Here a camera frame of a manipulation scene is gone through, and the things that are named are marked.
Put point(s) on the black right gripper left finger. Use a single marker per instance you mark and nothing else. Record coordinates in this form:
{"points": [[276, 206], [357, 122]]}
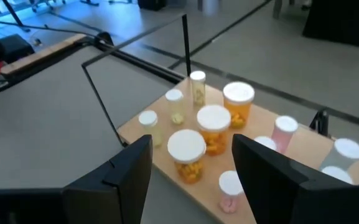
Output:
{"points": [[120, 186]]}

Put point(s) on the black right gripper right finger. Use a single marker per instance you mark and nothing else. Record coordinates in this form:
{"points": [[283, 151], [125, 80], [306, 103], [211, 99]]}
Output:
{"points": [[275, 193]]}

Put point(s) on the green pill bottle white cap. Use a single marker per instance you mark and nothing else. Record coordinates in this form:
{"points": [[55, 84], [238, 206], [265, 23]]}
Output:
{"points": [[175, 104], [198, 87], [148, 119]]}

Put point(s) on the orange pill bottle white cap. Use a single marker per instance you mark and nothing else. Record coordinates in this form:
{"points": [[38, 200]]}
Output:
{"points": [[213, 118], [186, 146], [238, 93]]}

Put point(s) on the wooden shelf board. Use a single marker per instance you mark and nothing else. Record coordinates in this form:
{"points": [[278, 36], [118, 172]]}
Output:
{"points": [[260, 119]]}

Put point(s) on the black shelf clamp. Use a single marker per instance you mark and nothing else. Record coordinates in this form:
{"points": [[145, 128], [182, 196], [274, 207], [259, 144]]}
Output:
{"points": [[320, 123]]}

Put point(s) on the grey table mat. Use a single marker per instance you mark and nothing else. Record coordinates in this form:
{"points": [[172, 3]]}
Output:
{"points": [[42, 124]]}

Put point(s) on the black floor object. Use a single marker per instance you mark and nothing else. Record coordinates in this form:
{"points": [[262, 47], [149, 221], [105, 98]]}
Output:
{"points": [[341, 21]]}

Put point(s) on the black aluminium table frame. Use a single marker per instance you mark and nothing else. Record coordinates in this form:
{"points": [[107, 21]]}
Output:
{"points": [[142, 65]]}

